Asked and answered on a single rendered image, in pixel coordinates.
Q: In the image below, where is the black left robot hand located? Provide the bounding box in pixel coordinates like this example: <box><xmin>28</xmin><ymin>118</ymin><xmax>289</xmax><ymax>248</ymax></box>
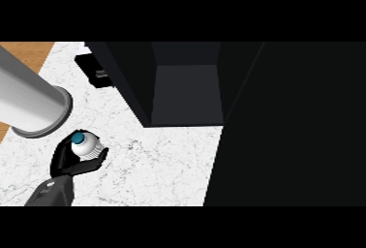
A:
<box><xmin>49</xmin><ymin>129</ymin><xmax>111</xmax><ymax>178</ymax></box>

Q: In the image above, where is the white bottle with blue cap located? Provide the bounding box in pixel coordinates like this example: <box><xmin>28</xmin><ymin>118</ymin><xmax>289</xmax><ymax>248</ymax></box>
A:
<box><xmin>69</xmin><ymin>131</ymin><xmax>106</xmax><ymax>162</ymax></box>

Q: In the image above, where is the dark open cabinet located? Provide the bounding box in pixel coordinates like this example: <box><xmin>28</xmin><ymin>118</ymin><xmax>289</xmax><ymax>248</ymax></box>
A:
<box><xmin>84</xmin><ymin>42</ymin><xmax>266</xmax><ymax>128</ymax></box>

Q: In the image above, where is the grey cylinder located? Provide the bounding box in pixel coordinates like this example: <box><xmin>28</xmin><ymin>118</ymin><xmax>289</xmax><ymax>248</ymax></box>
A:
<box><xmin>0</xmin><ymin>45</ymin><xmax>74</xmax><ymax>140</ymax></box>

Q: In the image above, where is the black appliance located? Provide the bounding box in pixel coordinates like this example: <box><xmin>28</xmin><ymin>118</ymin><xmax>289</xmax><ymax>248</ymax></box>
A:
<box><xmin>72</xmin><ymin>52</ymin><xmax>115</xmax><ymax>89</ymax></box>

